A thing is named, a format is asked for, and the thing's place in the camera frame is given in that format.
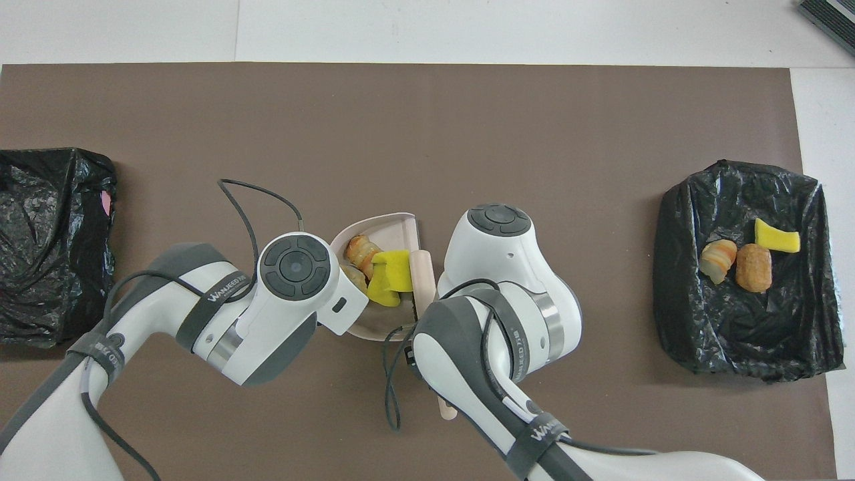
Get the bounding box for beige plastic dustpan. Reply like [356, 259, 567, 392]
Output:
[329, 212, 438, 343]

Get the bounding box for beige hand brush black bristles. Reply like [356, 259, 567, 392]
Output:
[407, 249, 460, 422]

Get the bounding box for yellow sponge piece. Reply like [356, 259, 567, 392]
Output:
[365, 264, 402, 308]
[372, 249, 415, 293]
[755, 218, 801, 254]

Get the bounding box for small striped croissant toy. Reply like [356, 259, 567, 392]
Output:
[343, 234, 385, 278]

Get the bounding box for striped sliced bread toy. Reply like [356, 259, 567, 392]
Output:
[339, 264, 369, 295]

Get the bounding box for pale crusty bread toy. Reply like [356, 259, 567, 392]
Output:
[699, 239, 738, 285]

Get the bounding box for brown bread roll toy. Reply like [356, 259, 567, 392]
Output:
[735, 243, 773, 293]

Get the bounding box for black bag lined bin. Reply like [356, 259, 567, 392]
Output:
[653, 159, 846, 383]

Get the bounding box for black bag bin pink spot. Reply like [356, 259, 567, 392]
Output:
[0, 148, 118, 348]

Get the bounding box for brown table mat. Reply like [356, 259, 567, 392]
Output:
[0, 63, 839, 481]

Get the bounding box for grey ribbed panel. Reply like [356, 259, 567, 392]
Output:
[798, 0, 855, 37]

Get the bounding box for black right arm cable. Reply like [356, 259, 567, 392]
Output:
[381, 277, 512, 432]

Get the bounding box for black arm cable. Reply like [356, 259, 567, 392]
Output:
[381, 277, 512, 432]
[79, 178, 305, 481]

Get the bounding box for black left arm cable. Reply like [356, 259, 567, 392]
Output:
[79, 178, 305, 481]

